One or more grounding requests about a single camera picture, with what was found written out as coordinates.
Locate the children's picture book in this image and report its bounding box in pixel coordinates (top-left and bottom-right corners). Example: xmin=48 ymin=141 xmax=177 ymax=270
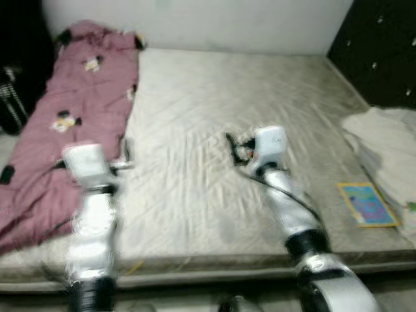
xmin=336 ymin=182 xmax=400 ymax=228

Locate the white quilted mattress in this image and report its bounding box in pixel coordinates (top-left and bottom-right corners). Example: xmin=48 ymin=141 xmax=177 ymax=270
xmin=0 ymin=47 xmax=416 ymax=290

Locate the purple cartoon print blanket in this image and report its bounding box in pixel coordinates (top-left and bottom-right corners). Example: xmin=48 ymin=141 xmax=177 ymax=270
xmin=0 ymin=19 xmax=147 ymax=254

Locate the white pillow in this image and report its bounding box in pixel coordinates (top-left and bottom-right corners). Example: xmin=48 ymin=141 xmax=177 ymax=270
xmin=340 ymin=107 xmax=416 ymax=244

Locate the black white striped bag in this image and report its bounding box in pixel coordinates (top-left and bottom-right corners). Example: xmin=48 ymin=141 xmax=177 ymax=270
xmin=0 ymin=65 xmax=28 ymax=134

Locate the grey right robot leg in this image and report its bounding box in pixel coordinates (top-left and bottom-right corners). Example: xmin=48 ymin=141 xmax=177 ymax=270
xmin=218 ymin=296 xmax=261 ymax=312

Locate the dark bedside furniture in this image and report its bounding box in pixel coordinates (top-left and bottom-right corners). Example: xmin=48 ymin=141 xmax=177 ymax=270
xmin=0 ymin=0 xmax=56 ymax=136

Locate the black tufted headboard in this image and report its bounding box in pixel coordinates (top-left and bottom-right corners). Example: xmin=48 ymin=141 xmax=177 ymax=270
xmin=327 ymin=0 xmax=416 ymax=110

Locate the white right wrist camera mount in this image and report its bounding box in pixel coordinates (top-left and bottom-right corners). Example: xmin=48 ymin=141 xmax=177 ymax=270
xmin=253 ymin=127 xmax=287 ymax=166

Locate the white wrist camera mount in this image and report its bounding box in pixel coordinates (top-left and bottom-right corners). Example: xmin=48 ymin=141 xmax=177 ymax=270
xmin=62 ymin=143 xmax=114 ymax=189
xmin=253 ymin=127 xmax=287 ymax=166

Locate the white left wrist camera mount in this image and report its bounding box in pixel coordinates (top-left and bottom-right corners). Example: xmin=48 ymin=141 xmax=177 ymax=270
xmin=62 ymin=143 xmax=114 ymax=189

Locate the dark bed frame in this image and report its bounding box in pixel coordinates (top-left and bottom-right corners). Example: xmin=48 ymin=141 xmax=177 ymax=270
xmin=0 ymin=270 xmax=416 ymax=300

